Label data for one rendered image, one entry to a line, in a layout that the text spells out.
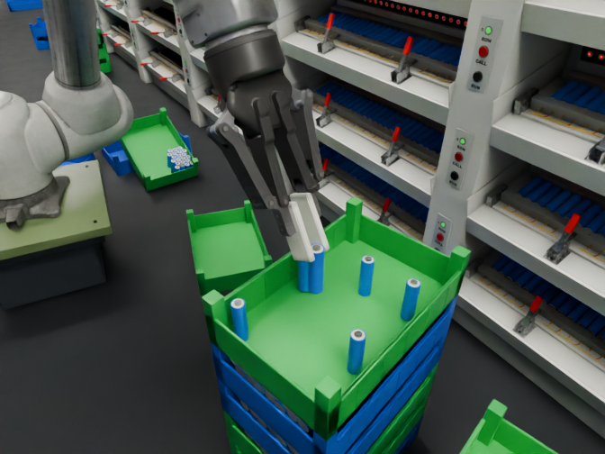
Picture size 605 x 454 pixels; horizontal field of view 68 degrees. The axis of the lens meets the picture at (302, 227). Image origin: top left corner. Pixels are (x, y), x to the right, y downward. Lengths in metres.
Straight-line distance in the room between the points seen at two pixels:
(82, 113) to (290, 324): 0.80
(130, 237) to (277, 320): 0.95
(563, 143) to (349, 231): 0.38
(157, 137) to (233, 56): 1.46
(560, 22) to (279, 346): 0.62
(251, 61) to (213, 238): 1.03
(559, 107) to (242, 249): 0.89
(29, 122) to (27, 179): 0.13
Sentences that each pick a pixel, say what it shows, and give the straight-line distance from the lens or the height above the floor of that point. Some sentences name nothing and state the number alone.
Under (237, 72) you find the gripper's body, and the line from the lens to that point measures 0.44.
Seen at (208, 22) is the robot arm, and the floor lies 0.78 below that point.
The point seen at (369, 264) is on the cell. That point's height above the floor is 0.47.
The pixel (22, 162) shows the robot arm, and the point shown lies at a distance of 1.22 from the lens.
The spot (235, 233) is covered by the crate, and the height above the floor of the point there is 0.00.
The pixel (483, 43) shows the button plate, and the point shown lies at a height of 0.66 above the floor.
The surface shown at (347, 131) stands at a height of 0.34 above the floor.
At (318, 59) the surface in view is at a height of 0.52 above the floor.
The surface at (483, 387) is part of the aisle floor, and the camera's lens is 1.12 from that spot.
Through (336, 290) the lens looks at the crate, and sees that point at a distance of 0.66.
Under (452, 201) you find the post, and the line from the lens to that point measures 1.00.
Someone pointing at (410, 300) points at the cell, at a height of 0.44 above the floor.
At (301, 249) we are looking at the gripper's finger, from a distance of 0.50.
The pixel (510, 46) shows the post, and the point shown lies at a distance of 0.86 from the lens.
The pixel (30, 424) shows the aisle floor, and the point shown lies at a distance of 1.14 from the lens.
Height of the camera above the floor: 0.87
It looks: 37 degrees down
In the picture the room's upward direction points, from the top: straight up
